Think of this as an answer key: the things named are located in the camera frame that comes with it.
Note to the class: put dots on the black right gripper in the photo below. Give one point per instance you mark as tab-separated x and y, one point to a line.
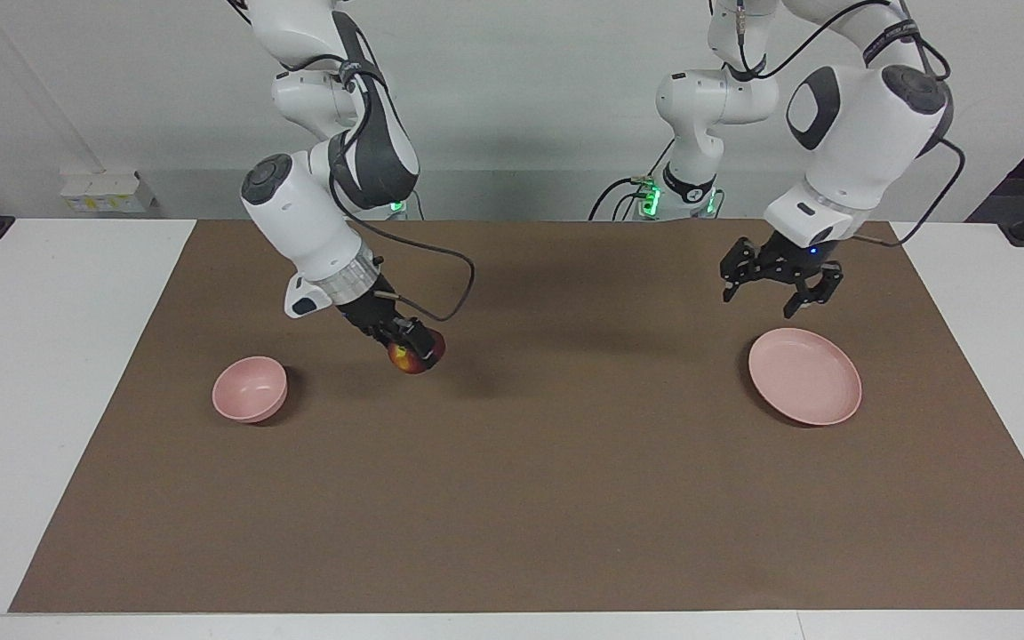
370	313

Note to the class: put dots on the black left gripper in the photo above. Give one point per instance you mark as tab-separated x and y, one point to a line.
792	260

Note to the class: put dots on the dark red apple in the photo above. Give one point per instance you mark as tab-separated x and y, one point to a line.
419	363

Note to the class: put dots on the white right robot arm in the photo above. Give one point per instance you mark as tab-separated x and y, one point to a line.
299	213

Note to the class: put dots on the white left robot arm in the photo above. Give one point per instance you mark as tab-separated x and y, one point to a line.
868	133

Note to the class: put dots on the pink plate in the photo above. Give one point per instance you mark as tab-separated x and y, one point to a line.
805	378

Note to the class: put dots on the pink bowl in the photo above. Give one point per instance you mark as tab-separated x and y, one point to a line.
250	391

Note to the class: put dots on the brown table mat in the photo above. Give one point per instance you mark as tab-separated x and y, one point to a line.
530	480

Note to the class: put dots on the white power strip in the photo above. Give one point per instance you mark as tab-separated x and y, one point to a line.
108	191

